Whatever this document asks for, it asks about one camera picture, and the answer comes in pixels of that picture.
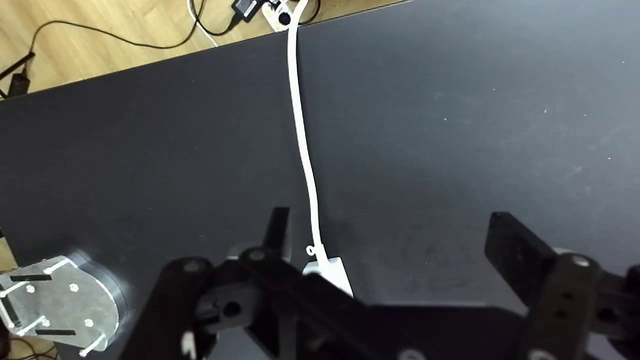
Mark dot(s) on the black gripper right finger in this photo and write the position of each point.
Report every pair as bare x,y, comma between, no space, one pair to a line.
521,257

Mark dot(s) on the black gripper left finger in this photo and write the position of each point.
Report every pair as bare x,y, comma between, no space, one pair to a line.
277,232

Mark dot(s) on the white extension cord strip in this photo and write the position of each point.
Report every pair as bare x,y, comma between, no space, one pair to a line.
328,268

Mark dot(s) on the white floor power socket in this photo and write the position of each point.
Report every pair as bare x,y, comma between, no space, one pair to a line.
278,14

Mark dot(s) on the black power adapter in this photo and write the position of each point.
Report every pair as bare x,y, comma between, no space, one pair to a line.
247,9

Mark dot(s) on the silver round metal mount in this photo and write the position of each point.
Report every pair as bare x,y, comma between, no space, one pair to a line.
65,298

